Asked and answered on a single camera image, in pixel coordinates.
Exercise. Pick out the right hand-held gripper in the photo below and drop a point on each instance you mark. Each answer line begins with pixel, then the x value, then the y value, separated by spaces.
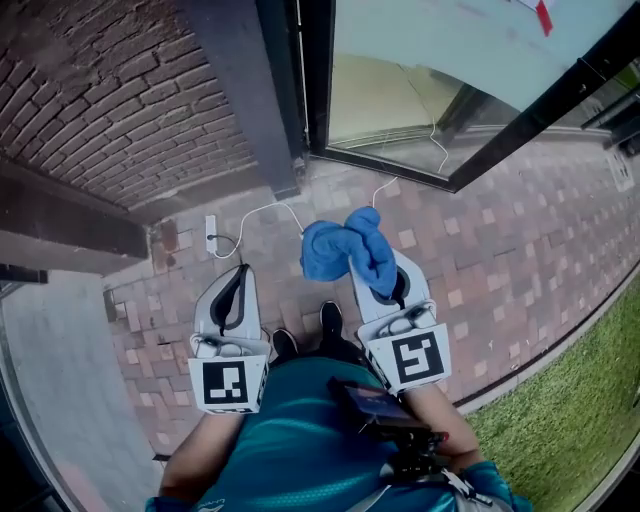
pixel 420 360

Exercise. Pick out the person's left forearm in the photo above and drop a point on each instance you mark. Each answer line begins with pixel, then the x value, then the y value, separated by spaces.
pixel 200 450

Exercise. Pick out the white power strip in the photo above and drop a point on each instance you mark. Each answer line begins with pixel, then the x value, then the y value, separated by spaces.
pixel 211 232

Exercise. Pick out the white paper notice, red tape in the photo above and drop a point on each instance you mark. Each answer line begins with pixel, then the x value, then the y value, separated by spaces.
pixel 545 17

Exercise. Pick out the silver gripper camera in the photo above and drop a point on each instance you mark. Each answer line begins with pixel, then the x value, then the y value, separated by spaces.
pixel 419 314

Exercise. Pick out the black framed glass door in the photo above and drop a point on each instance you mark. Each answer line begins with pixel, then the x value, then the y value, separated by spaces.
pixel 450 50

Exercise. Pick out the dark grey metal post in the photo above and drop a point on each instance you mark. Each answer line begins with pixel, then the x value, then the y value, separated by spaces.
pixel 240 75

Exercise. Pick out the blue microfibre cloth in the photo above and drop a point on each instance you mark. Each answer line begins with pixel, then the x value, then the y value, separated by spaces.
pixel 330 250

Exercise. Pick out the person's right black shoe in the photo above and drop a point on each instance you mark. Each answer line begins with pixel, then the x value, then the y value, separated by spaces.
pixel 331 320

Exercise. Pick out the person's right forearm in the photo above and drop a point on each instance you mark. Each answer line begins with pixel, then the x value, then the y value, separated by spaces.
pixel 440 420

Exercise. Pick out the person's left black shoe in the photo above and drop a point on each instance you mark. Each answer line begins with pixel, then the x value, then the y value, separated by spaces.
pixel 285 347

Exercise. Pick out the person's teal shirt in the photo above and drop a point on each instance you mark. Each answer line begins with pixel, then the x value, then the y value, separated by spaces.
pixel 300 450

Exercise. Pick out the person's black shoe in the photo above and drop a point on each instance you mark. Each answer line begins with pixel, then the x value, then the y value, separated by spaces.
pixel 285 347
pixel 331 320

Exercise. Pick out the grey square drain cover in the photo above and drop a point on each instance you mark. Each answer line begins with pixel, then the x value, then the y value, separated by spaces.
pixel 621 170

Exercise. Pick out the black chest-mounted device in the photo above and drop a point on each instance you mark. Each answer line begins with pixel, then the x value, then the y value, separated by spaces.
pixel 375 405

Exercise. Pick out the green grass lawn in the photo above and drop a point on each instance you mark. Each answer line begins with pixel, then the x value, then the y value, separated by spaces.
pixel 560 425

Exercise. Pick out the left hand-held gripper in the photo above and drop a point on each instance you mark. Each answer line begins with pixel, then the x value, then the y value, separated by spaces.
pixel 225 382

